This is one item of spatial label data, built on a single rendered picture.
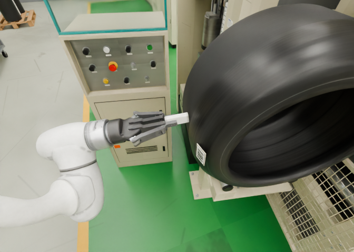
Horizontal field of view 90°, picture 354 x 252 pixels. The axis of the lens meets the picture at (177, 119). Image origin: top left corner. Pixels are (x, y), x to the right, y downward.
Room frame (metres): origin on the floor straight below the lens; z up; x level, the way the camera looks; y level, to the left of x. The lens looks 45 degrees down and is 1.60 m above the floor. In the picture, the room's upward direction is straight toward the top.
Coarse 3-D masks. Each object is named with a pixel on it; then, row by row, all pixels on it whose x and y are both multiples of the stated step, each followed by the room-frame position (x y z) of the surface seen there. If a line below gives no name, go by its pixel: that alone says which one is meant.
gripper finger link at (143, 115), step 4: (136, 112) 0.42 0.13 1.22; (140, 112) 0.41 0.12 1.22; (144, 112) 0.41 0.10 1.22; (148, 112) 0.41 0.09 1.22; (152, 112) 0.41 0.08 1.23; (156, 112) 0.41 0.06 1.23; (160, 112) 0.40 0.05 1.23; (140, 116) 0.40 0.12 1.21; (144, 116) 0.40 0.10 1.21; (148, 116) 0.40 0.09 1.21; (152, 116) 0.40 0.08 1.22
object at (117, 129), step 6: (114, 120) 0.36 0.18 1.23; (120, 120) 0.37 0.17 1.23; (126, 120) 0.38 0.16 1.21; (108, 126) 0.34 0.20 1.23; (114, 126) 0.34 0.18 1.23; (120, 126) 0.35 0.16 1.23; (126, 126) 0.36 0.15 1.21; (108, 132) 0.33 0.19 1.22; (114, 132) 0.33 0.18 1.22; (120, 132) 0.33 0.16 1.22; (126, 132) 0.34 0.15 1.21; (132, 132) 0.33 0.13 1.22; (138, 132) 0.34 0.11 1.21; (114, 138) 0.32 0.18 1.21; (120, 138) 0.32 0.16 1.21; (126, 138) 0.32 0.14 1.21; (114, 144) 0.32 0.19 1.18
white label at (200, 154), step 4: (196, 148) 0.29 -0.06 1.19; (200, 148) 0.28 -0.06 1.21; (196, 152) 0.29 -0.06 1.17; (200, 152) 0.28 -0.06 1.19; (204, 152) 0.27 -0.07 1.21; (196, 156) 0.29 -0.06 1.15; (200, 156) 0.28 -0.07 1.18; (204, 156) 0.26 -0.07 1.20; (200, 160) 0.28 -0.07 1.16; (204, 160) 0.26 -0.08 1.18
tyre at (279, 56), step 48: (240, 48) 0.41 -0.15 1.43; (288, 48) 0.34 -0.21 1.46; (336, 48) 0.32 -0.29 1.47; (192, 96) 0.41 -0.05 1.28; (240, 96) 0.30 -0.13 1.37; (288, 96) 0.28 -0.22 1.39; (336, 96) 0.53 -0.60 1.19; (192, 144) 0.32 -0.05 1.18; (240, 144) 0.52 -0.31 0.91; (288, 144) 0.48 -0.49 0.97; (336, 144) 0.40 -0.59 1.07
